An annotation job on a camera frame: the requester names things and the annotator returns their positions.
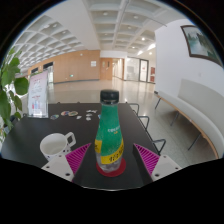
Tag potted green leafy plant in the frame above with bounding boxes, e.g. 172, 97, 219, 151
0, 47, 31, 142

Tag green yellow labelled drink bottle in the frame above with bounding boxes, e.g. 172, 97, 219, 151
93, 89, 126, 174

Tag ceiling lights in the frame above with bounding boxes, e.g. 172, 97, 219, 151
42, 10, 158, 57

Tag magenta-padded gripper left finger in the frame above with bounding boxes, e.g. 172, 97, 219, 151
40, 142, 93, 186

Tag clear acrylic sign stand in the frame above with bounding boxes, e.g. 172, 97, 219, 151
26, 69, 51, 120

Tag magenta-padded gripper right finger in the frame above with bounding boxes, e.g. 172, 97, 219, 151
132, 142, 183, 186

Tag dark framed glass door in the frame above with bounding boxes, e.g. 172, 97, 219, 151
138, 58, 150, 83

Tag dark framed wall picture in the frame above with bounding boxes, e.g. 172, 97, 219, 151
179, 23, 224, 68

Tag black metal chair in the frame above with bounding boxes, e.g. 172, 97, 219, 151
145, 131, 168, 157
127, 102, 141, 116
137, 114, 152, 132

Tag long white bench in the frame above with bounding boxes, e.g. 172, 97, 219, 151
153, 77, 224, 160

